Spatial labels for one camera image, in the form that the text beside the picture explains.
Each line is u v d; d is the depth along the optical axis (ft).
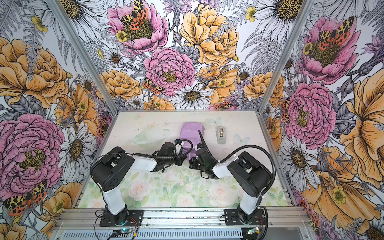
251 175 1.57
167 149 2.49
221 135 3.37
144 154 2.15
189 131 3.26
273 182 1.56
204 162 2.41
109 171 1.63
